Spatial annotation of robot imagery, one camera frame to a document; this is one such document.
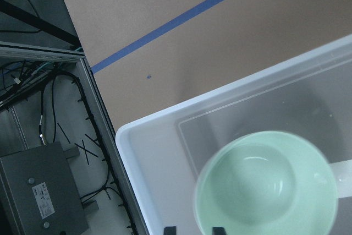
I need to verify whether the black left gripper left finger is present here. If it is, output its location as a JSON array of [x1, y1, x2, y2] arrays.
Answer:
[[163, 226, 176, 235]]

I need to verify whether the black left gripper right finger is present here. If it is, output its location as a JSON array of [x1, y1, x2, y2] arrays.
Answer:
[[212, 227, 224, 235]]

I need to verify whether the light green bowl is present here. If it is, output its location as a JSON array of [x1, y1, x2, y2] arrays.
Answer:
[[193, 131, 338, 234]]

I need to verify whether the grey electrical control box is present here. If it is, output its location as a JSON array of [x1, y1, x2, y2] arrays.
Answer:
[[1, 143, 89, 234]]

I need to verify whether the translucent white storage box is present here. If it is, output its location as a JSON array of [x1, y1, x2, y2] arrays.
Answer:
[[115, 36, 351, 234]]

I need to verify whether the black cable bundle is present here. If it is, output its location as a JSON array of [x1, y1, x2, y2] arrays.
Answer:
[[38, 69, 138, 235]]

